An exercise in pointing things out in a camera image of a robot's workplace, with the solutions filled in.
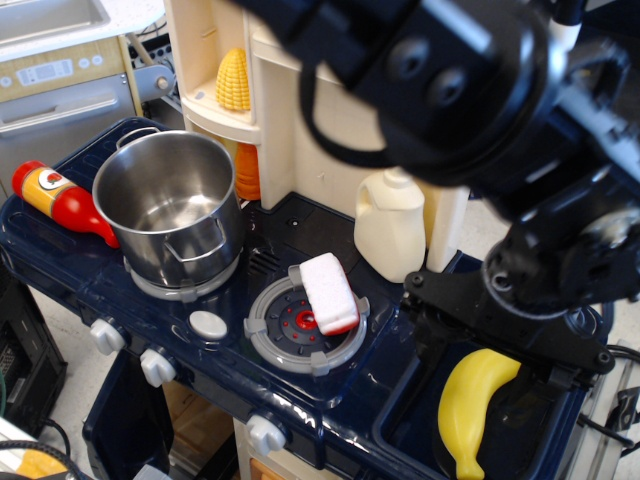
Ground white left stove knob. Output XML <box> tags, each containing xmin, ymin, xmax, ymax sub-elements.
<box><xmin>90</xmin><ymin>319</ymin><xmax>126</xmax><ymax>356</ymax></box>

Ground black box on floor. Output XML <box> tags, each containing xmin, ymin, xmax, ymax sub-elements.
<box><xmin>1</xmin><ymin>269</ymin><xmax>67</xmax><ymax>437</ymax></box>

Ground grey round stove button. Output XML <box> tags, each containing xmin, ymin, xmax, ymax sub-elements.
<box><xmin>189</xmin><ymin>310</ymin><xmax>228</xmax><ymax>340</ymax></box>

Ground orange toy carrot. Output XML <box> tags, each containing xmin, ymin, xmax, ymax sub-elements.
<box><xmin>234</xmin><ymin>143</ymin><xmax>261</xmax><ymax>201</ymax></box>

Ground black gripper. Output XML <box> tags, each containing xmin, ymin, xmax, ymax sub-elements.
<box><xmin>403</xmin><ymin>167</ymin><xmax>639</xmax><ymax>425</ymax></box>

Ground yellow object bottom left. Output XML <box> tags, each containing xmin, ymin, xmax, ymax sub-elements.
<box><xmin>16</xmin><ymin>449</ymin><xmax>68</xmax><ymax>479</ymax></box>

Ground cream toy detergent jug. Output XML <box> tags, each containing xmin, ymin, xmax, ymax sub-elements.
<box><xmin>354</xmin><ymin>167</ymin><xmax>426</xmax><ymax>284</ymax></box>

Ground grey stove burner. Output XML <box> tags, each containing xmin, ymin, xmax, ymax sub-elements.
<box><xmin>244</xmin><ymin>265</ymin><xmax>370</xmax><ymax>377</ymax></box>
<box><xmin>123</xmin><ymin>250</ymin><xmax>243</xmax><ymax>304</ymax></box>

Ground yellow toy banana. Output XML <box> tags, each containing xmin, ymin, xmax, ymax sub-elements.
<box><xmin>437</xmin><ymin>349</ymin><xmax>521</xmax><ymax>479</ymax></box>

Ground white stove knob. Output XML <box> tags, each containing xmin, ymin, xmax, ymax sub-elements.
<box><xmin>246</xmin><ymin>415</ymin><xmax>286</xmax><ymax>456</ymax></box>
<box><xmin>140</xmin><ymin>349</ymin><xmax>177</xmax><ymax>388</ymax></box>
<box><xmin>90</xmin><ymin>319</ymin><xmax>126</xmax><ymax>356</ymax></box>

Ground red toy ketchup bottle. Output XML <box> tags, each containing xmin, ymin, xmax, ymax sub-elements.
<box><xmin>12</xmin><ymin>160</ymin><xmax>120</xmax><ymax>249</ymax></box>

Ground grey left stove burner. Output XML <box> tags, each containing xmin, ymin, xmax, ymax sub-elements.
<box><xmin>123</xmin><ymin>250</ymin><xmax>243</xmax><ymax>304</ymax></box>

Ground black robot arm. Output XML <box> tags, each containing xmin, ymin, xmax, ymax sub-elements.
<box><xmin>245</xmin><ymin>1</ymin><xmax>639</xmax><ymax>389</ymax></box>

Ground black cable right edge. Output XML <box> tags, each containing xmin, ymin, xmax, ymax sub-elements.
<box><xmin>574</xmin><ymin>343</ymin><xmax>640</xmax><ymax>459</ymax></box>

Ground white and red sponge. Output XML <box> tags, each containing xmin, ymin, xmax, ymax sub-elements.
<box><xmin>299</xmin><ymin>253</ymin><xmax>360</xmax><ymax>336</ymax></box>

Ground yellow toy corn cob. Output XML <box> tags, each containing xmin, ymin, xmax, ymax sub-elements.
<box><xmin>216</xmin><ymin>48</ymin><xmax>251</xmax><ymax>111</ymax></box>

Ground grey right stove burner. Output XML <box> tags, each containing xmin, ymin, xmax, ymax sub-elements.
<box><xmin>244</xmin><ymin>265</ymin><xmax>370</xmax><ymax>377</ymax></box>

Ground white middle stove knob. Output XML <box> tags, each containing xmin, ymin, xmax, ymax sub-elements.
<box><xmin>140</xmin><ymin>349</ymin><xmax>177</xmax><ymax>388</ymax></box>

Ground stainless steel pot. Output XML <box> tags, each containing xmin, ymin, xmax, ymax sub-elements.
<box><xmin>92</xmin><ymin>127</ymin><xmax>245</xmax><ymax>289</ymax></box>

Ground white right stove knob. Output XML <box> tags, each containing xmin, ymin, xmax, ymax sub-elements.
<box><xmin>246</xmin><ymin>415</ymin><xmax>286</xmax><ymax>456</ymax></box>

